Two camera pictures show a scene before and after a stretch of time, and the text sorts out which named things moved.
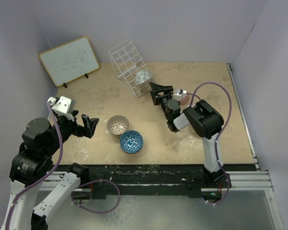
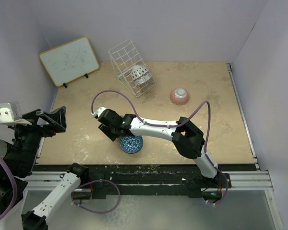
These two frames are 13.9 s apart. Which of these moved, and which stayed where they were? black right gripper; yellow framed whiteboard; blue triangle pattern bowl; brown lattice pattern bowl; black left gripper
Moved: black right gripper; brown lattice pattern bowl; black left gripper
Stayed: yellow framed whiteboard; blue triangle pattern bowl
